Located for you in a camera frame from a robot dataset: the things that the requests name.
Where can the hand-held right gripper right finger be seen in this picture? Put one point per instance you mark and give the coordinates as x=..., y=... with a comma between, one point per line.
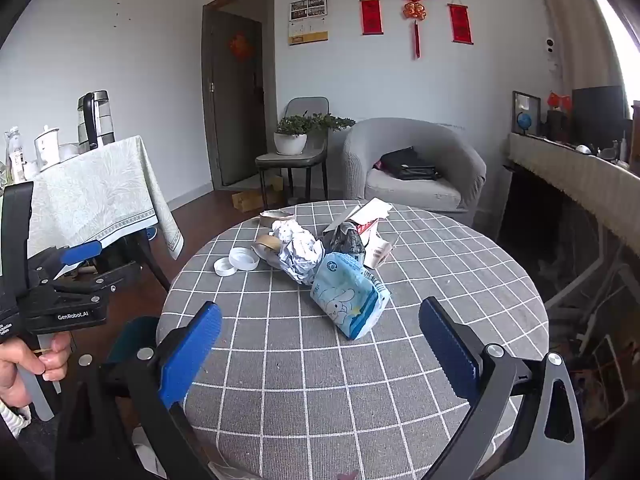
x=450, y=355

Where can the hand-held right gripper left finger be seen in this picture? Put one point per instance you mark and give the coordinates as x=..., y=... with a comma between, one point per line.
x=192, y=355

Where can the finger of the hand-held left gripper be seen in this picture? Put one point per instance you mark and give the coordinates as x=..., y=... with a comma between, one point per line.
x=90, y=285
x=80, y=254

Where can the teal trash bin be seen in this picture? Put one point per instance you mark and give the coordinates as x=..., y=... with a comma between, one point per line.
x=132, y=335

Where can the white lid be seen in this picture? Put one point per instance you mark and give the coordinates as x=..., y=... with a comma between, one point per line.
x=224, y=266

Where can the white round container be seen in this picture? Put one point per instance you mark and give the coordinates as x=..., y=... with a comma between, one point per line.
x=243, y=257

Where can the blue tissue packet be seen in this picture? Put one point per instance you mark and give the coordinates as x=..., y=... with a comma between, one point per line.
x=345, y=300

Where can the crushed paper cup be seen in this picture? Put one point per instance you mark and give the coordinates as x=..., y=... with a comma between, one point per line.
x=377, y=252

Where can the brown tape roll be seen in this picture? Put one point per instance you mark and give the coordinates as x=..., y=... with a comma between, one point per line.
x=265, y=245

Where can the white paper ball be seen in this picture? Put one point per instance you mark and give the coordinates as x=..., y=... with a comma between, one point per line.
x=300, y=255

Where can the red and white packet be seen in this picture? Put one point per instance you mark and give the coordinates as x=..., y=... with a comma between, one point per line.
x=367, y=230

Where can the black plastic bag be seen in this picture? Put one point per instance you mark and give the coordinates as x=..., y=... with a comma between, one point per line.
x=345, y=242

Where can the white paper carton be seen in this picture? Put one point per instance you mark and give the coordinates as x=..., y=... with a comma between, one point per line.
x=372, y=208

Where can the person's left hand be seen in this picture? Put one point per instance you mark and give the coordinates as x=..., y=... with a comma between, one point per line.
x=25, y=375

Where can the pale green patterned tablecloth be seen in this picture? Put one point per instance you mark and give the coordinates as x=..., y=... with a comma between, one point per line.
x=100, y=195

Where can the black table leg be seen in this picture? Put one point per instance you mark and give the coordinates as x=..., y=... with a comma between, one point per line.
x=152, y=262

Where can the grey checked tablecloth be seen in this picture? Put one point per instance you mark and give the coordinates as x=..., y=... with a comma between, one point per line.
x=350, y=385

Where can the clear plastic bottle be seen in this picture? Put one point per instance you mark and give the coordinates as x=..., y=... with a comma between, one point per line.
x=15, y=155

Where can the glass electric kettle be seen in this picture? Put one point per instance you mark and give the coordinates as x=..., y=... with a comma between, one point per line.
x=102, y=120

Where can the flat cardboard box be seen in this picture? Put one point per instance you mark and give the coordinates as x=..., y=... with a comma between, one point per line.
x=247, y=201

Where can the grey armchair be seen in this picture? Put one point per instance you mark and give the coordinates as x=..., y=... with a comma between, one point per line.
x=450, y=160

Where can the grey door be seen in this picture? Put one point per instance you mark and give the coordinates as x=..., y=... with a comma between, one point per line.
x=235, y=120

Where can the grey dining chair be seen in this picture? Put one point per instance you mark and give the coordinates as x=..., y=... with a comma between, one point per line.
x=290, y=160

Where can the beige lace sideboard cloth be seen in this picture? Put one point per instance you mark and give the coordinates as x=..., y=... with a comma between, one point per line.
x=575, y=175

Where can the potted plant white pot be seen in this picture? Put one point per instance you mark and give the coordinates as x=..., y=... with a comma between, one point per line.
x=290, y=142

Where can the white computer mouse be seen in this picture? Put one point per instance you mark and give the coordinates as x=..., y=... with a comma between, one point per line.
x=582, y=149

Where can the small blue globe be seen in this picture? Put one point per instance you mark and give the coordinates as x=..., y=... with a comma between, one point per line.
x=525, y=121

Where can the red door ornament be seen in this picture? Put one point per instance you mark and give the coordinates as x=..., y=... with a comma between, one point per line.
x=241, y=46

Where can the small red flags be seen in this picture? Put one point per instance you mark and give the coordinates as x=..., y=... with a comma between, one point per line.
x=555, y=100

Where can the black television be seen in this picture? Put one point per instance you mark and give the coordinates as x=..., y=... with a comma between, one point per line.
x=600, y=115

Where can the red hanging scroll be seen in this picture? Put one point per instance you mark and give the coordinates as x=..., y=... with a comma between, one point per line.
x=371, y=16
x=460, y=22

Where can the picture frame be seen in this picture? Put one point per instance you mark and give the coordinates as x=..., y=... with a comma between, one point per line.
x=530, y=105

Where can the white security camera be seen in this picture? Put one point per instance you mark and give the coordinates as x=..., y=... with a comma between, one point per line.
x=550, y=47

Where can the wall calendar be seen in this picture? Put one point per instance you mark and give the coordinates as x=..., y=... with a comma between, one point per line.
x=307, y=20

